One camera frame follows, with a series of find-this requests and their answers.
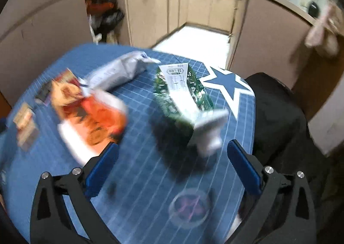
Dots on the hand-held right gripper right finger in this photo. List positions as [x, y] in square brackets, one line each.
[243, 171]

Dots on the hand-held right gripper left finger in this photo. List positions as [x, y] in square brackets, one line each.
[103, 171]

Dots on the orange snack packet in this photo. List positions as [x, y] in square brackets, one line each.
[88, 115]

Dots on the green white carton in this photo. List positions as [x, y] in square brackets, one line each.
[182, 98]

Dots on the white wet wipes pack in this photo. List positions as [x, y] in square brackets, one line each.
[118, 71]

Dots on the blue checked tablecloth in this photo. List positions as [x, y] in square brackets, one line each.
[150, 179]

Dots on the beige small box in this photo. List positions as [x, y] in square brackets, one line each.
[28, 137]

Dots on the black small packet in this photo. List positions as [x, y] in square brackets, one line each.
[43, 93]

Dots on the black plastic bag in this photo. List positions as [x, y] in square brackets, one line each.
[106, 18]

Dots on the grey refrigerator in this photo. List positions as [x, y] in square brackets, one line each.
[40, 31]

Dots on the pink cloth towel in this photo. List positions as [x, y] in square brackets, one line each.
[318, 28]

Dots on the beige kitchen base cabinets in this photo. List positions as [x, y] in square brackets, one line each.
[204, 10]

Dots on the black frying pan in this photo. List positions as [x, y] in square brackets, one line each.
[313, 9]

